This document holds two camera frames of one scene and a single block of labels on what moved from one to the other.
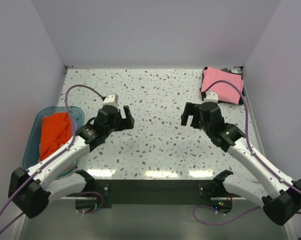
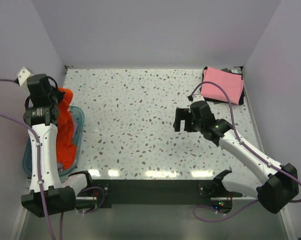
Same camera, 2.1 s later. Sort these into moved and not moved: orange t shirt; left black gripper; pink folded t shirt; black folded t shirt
Moved: left black gripper; orange t shirt
Not moved: pink folded t shirt; black folded t shirt
